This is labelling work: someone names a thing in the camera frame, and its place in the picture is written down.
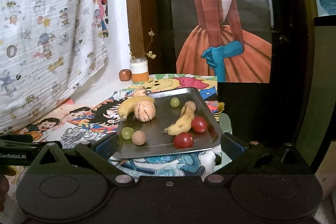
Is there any red cherry tomato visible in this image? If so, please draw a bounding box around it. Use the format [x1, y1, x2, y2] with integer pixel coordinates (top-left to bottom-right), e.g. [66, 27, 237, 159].
[191, 117, 208, 133]
[174, 132, 194, 149]

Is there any brown longan on tray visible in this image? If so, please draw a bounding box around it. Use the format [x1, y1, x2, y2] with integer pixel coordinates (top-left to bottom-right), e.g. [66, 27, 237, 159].
[185, 101, 197, 111]

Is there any green grape on tray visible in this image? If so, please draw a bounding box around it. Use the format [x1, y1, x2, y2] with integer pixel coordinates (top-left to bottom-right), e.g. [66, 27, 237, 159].
[170, 97, 180, 108]

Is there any person's left hand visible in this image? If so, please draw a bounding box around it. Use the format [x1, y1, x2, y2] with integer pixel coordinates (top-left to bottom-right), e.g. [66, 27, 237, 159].
[0, 166, 16, 212]

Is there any yellow banana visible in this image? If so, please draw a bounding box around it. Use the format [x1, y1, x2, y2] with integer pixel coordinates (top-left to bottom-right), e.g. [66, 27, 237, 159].
[117, 96, 155, 121]

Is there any dried yellow flower twig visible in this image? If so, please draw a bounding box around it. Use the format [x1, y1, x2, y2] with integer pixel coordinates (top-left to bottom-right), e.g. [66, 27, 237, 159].
[127, 28, 157, 62]

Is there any orange dress girl painting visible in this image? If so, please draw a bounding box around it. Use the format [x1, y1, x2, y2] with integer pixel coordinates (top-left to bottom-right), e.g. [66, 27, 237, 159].
[171, 0, 272, 83]

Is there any large striped pepino melon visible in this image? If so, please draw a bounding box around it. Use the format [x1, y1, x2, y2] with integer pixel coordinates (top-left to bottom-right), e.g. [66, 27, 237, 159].
[134, 100, 156, 122]

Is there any small striped pepino melon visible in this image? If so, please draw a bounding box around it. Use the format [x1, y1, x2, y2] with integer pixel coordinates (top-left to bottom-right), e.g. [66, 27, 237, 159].
[132, 88, 149, 97]

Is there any Winnie the Pooh drawing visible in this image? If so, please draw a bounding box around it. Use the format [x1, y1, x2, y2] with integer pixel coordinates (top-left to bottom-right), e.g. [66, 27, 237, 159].
[128, 74, 217, 93]

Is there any small brown longan fruit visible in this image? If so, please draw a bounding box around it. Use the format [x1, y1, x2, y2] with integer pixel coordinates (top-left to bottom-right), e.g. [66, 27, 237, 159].
[131, 130, 146, 146]

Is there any silver metal tray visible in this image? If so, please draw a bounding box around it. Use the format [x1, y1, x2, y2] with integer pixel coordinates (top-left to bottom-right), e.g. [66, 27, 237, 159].
[113, 88, 223, 159]

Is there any red brown apple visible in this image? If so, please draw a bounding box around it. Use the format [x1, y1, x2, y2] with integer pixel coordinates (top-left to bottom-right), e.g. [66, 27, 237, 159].
[118, 69, 132, 81]

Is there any spotted ripe banana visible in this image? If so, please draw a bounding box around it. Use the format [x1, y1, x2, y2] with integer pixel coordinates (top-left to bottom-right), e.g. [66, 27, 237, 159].
[163, 105, 195, 136]

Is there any green grape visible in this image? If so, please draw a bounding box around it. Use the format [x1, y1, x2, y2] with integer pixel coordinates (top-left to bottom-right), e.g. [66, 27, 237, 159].
[170, 97, 180, 108]
[121, 127, 134, 140]

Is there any white cartoon print cloth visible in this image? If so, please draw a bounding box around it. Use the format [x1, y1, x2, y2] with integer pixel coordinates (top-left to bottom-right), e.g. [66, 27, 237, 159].
[1, 0, 107, 132]

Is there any white orange jar vase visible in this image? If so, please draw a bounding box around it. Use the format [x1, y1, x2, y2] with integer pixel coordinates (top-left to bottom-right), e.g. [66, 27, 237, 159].
[130, 58, 149, 83]

